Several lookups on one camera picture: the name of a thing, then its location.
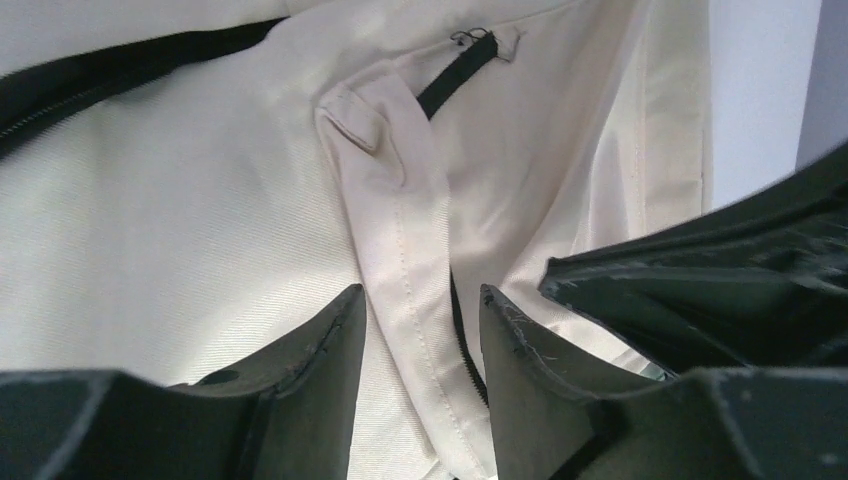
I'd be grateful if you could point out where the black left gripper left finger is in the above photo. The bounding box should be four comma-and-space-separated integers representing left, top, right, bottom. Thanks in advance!
1, 285, 366, 479

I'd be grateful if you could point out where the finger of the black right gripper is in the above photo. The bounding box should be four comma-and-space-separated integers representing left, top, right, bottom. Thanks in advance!
539, 146, 847, 375

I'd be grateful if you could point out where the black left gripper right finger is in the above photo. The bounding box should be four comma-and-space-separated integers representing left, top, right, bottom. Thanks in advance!
480, 285, 847, 479

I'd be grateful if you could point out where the beige canvas backpack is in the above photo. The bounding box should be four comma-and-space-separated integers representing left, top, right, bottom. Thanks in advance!
1, 1, 711, 479

